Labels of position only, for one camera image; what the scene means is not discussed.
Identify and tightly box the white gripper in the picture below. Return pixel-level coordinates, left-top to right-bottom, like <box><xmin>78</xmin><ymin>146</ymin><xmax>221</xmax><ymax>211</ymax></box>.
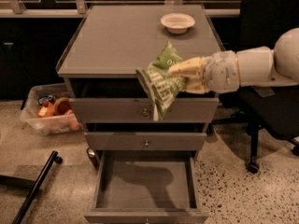
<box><xmin>167</xmin><ymin>50</ymin><xmax>239</xmax><ymax>94</ymax></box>

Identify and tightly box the green jalapeno chip bag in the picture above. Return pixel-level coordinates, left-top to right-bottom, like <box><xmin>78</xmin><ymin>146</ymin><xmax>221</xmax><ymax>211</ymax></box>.
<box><xmin>135</xmin><ymin>42</ymin><xmax>187</xmax><ymax>121</ymax></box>

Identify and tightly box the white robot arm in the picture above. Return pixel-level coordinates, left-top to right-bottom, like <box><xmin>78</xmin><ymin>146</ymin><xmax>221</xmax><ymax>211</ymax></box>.
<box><xmin>167</xmin><ymin>28</ymin><xmax>299</xmax><ymax>93</ymax></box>

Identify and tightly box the grey drawer cabinet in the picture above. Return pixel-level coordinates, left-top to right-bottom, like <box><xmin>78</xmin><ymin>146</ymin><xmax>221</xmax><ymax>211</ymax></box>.
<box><xmin>55</xmin><ymin>3</ymin><xmax>235</xmax><ymax>224</ymax></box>

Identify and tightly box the grey top drawer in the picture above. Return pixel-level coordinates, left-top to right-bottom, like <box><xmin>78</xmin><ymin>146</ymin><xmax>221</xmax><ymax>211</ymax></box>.
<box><xmin>68</xmin><ymin>79</ymin><xmax>220</xmax><ymax>124</ymax></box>

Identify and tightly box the grey drawer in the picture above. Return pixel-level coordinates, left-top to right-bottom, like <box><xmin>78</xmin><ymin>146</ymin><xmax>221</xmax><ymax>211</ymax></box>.
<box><xmin>68</xmin><ymin>79</ymin><xmax>220</xmax><ymax>124</ymax></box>
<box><xmin>84</xmin><ymin>151</ymin><xmax>209</xmax><ymax>224</ymax></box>
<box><xmin>85</xmin><ymin>123</ymin><xmax>206</xmax><ymax>151</ymax></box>

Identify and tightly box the grey middle drawer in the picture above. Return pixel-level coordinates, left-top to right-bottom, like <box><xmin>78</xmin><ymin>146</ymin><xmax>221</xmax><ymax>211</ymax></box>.
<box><xmin>85</xmin><ymin>123</ymin><xmax>206</xmax><ymax>151</ymax></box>

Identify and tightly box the grey bottom drawer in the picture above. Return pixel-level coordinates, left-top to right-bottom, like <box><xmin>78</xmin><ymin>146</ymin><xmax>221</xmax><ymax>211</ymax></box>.
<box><xmin>84</xmin><ymin>151</ymin><xmax>209</xmax><ymax>224</ymax></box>

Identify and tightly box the white paper bowl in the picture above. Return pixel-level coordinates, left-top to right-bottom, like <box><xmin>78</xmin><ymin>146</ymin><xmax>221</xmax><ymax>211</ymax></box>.
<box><xmin>161</xmin><ymin>13</ymin><xmax>195</xmax><ymax>35</ymax></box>

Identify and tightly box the black office chair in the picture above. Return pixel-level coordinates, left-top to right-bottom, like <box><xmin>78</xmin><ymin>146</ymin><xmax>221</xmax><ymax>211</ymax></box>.
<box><xmin>218</xmin><ymin>0</ymin><xmax>299</xmax><ymax>174</ymax></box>

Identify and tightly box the orange terracotta pot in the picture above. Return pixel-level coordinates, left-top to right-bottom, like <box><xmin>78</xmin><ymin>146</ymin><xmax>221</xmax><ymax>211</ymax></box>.
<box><xmin>54</xmin><ymin>97</ymin><xmax>71</xmax><ymax>115</ymax></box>

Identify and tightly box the dark snack packet in bin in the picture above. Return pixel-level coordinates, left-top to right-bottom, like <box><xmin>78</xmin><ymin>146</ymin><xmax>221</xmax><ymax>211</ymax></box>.
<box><xmin>37</xmin><ymin>95</ymin><xmax>56</xmax><ymax>105</ymax></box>

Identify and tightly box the orange item in bin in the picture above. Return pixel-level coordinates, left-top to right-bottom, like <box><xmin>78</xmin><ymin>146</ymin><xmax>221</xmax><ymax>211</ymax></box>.
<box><xmin>37</xmin><ymin>101</ymin><xmax>55</xmax><ymax>118</ymax></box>

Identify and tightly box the clear plastic storage bin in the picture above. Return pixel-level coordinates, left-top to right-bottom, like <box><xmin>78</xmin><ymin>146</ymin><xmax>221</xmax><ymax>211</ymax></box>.
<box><xmin>21</xmin><ymin>83</ymin><xmax>82</xmax><ymax>135</ymax></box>

